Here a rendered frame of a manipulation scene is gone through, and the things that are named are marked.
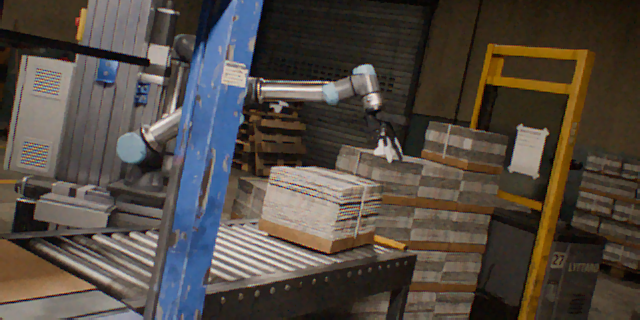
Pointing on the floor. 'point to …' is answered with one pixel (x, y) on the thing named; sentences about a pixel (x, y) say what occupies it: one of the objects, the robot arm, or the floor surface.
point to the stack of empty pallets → (244, 150)
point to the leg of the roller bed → (397, 303)
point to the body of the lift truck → (572, 299)
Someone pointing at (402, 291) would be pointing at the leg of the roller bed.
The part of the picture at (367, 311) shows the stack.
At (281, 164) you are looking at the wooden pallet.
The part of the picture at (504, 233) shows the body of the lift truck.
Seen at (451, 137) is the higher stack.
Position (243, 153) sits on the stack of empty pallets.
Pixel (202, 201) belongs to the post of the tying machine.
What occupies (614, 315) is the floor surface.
